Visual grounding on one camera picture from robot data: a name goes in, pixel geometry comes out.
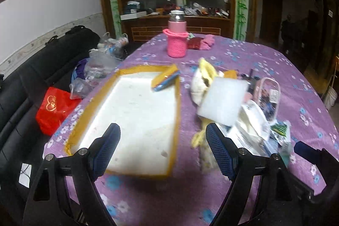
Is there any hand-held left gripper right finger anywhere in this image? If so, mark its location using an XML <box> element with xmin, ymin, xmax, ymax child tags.
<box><xmin>205</xmin><ymin>122</ymin><xmax>321</xmax><ymax>226</ymax></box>

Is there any white foam sheet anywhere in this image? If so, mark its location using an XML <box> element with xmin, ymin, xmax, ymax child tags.
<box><xmin>197</xmin><ymin>76</ymin><xmax>248</xmax><ymax>127</ymax></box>

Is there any clear plastic container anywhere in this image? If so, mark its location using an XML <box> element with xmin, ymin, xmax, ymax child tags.
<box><xmin>256</xmin><ymin>77</ymin><xmax>281</xmax><ymax>123</ymax></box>

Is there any black sofa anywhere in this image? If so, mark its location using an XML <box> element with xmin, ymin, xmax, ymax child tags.
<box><xmin>0</xmin><ymin>26</ymin><xmax>106</xmax><ymax>226</ymax></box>

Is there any white bucket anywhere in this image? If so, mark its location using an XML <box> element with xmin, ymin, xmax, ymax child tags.
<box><xmin>324</xmin><ymin>87</ymin><xmax>338</xmax><ymax>110</ymax></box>

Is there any purple floral tablecloth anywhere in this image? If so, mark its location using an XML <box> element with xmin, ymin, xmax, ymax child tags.
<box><xmin>44</xmin><ymin>33</ymin><xmax>339</xmax><ymax>226</ymax></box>

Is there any bottle in pink crochet cover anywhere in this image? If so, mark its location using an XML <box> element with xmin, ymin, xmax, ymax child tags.
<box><xmin>163</xmin><ymin>10</ymin><xmax>190</xmax><ymax>58</ymax></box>

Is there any red pouch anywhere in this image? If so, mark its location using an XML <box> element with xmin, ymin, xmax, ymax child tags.
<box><xmin>187</xmin><ymin>37</ymin><xmax>203</xmax><ymax>50</ymax></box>

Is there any green packet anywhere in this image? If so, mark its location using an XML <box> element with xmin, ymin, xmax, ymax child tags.
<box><xmin>270</xmin><ymin>120</ymin><xmax>292</xmax><ymax>142</ymax></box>

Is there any pink cloth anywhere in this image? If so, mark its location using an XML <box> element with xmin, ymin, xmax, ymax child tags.
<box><xmin>200</xmin><ymin>34</ymin><xmax>216</xmax><ymax>51</ymax></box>

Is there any white foam box yellow tape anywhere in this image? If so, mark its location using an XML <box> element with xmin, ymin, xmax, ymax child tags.
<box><xmin>64</xmin><ymin>64</ymin><xmax>182</xmax><ymax>179</ymax></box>

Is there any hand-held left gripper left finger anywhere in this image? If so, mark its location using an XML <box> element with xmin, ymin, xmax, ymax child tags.
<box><xmin>22</xmin><ymin>123</ymin><xmax>122</xmax><ymax>226</ymax></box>

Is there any blue purple bag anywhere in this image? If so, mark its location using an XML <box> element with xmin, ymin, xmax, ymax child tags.
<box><xmin>70</xmin><ymin>59</ymin><xmax>92</xmax><ymax>89</ymax></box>

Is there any yellow blue sponge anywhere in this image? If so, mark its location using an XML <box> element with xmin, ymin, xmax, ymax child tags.
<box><xmin>151</xmin><ymin>68</ymin><xmax>181</xmax><ymax>92</ymax></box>

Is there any clear bag of bottles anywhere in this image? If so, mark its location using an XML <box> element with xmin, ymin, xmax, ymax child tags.
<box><xmin>98</xmin><ymin>33</ymin><xmax>129</xmax><ymax>60</ymax></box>

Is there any white flat box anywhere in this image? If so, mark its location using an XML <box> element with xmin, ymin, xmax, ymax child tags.
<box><xmin>120</xmin><ymin>11</ymin><xmax>147</xmax><ymax>21</ymax></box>

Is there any clutter on cabinet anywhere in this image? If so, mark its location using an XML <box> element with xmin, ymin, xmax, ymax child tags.
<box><xmin>148</xmin><ymin>0</ymin><xmax>230</xmax><ymax>19</ymax></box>

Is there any clear plastic bag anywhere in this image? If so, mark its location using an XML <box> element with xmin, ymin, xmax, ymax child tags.
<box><xmin>85</xmin><ymin>49</ymin><xmax>125</xmax><ymax>79</ymax></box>

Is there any red plastic bag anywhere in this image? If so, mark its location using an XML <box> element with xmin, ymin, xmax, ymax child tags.
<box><xmin>36</xmin><ymin>87</ymin><xmax>81</xmax><ymax>136</ymax></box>

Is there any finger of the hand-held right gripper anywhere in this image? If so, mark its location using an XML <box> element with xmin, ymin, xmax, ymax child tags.
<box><xmin>293</xmin><ymin>141</ymin><xmax>339</xmax><ymax>172</ymax></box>

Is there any grey and black sock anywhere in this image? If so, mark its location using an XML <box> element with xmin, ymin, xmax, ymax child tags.
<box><xmin>245</xmin><ymin>68</ymin><xmax>261</xmax><ymax>91</ymax></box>

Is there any yellow and white cloth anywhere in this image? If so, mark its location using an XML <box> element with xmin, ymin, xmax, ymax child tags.
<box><xmin>190</xmin><ymin>58</ymin><xmax>225</xmax><ymax>172</ymax></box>

